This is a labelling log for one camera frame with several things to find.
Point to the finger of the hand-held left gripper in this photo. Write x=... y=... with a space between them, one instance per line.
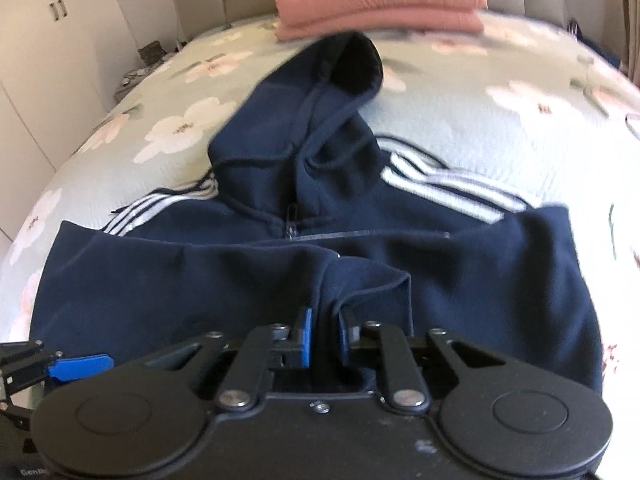
x=80 y=366

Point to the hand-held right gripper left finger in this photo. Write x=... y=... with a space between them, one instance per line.
x=305 y=340

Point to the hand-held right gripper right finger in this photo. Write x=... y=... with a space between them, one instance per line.
x=345 y=342

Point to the navy striped hoodie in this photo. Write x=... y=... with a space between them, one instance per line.
x=310 y=210

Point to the floral green bed blanket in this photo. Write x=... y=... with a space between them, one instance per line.
x=450 y=110

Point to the bedside clutter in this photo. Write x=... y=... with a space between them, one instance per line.
x=129 y=82

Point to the white wardrobe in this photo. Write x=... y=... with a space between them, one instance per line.
x=45 y=70

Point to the dark bedside box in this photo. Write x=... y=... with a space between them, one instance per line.
x=151 y=53

